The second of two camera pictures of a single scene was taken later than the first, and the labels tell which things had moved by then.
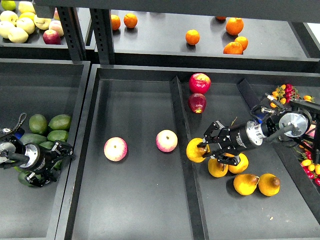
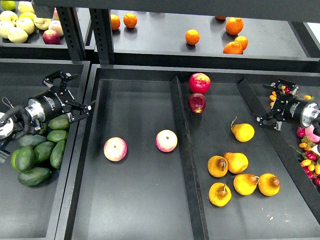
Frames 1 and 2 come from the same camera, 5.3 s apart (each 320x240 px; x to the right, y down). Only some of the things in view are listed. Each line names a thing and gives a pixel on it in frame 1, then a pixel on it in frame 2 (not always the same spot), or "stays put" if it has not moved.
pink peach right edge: (311, 131) stays put
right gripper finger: (211, 134) → (269, 120)
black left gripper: (41, 160) → (57, 99)
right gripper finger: (231, 159) → (279, 85)
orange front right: (233, 48) stays put
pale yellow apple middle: (27, 24) stays put
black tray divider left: (190, 172) stays put
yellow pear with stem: (195, 153) → (219, 194)
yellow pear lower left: (245, 184) stays put
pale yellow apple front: (17, 35) stays put
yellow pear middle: (242, 166) stays put
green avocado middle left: (29, 138) stays put
